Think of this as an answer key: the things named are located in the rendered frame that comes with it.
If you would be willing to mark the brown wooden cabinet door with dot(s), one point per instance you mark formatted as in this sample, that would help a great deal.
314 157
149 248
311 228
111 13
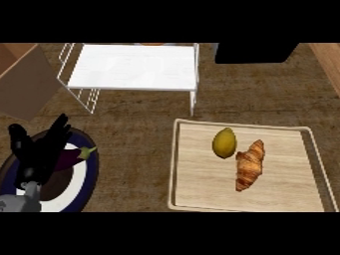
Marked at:
15 83

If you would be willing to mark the pale wooden tray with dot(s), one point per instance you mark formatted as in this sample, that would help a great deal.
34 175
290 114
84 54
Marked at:
275 192

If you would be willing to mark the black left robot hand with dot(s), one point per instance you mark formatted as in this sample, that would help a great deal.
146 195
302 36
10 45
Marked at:
39 156

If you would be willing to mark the purple eggplant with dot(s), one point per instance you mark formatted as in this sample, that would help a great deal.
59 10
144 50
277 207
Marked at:
71 156

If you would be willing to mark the yellow lemon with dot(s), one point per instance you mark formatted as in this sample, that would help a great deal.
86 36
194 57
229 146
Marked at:
223 143

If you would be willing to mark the blue white brown plate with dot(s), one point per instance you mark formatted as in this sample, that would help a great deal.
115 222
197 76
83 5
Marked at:
76 186

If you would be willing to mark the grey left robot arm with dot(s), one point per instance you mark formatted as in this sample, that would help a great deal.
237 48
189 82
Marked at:
15 201

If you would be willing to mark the golden brown croissant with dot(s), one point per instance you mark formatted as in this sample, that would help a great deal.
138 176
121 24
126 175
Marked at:
249 166

